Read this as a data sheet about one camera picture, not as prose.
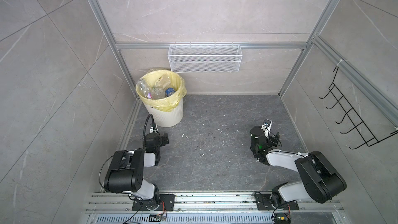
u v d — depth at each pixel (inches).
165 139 34.6
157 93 31.5
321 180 17.1
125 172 17.7
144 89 34.4
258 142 27.4
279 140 30.7
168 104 32.3
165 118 36.4
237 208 28.7
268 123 30.0
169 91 36.3
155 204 26.4
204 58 39.8
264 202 28.7
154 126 32.0
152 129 31.8
